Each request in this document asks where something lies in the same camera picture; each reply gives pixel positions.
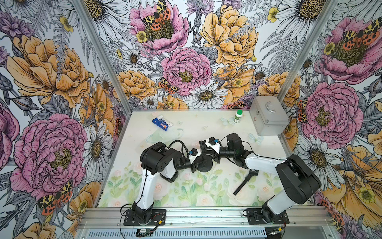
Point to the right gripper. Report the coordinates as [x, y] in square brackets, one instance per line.
[216, 158]

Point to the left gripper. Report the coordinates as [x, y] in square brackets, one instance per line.
[195, 166]

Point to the black round stand base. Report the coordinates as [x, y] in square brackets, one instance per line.
[205, 166]

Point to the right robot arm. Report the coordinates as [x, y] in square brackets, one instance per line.
[299, 183]

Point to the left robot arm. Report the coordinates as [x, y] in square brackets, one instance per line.
[160, 161]

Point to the white green-capped pill bottle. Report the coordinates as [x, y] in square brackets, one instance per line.
[238, 116]

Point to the blue gauze bandage packet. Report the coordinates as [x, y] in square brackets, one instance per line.
[162, 123]

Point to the silver first aid case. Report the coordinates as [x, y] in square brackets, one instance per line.
[268, 116]

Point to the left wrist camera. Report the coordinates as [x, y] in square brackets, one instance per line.
[193, 154]

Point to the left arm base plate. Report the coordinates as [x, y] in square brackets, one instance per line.
[152, 217]

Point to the white vented cable duct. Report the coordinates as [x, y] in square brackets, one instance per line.
[180, 233]

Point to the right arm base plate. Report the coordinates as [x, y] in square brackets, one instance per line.
[260, 216]

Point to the aluminium front rail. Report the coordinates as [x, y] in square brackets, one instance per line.
[206, 217]

